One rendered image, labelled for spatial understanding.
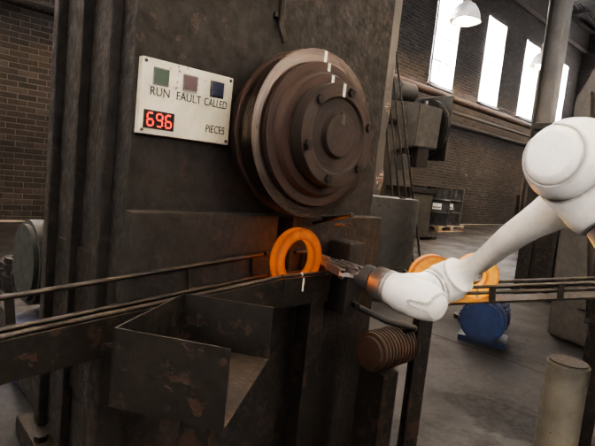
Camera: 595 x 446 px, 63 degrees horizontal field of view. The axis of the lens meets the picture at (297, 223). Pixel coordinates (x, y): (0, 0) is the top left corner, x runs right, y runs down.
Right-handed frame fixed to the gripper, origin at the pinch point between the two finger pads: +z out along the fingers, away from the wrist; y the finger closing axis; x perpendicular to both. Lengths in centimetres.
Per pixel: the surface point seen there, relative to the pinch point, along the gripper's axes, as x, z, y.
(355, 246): 4.7, -2.2, 11.1
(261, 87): 46, 2, -32
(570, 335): -67, -3, 263
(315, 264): -1.0, -0.2, -3.7
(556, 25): 317, 300, 839
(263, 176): 24.1, 0.2, -28.6
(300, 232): 8.9, 0.5, -11.6
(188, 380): -6, -37, -68
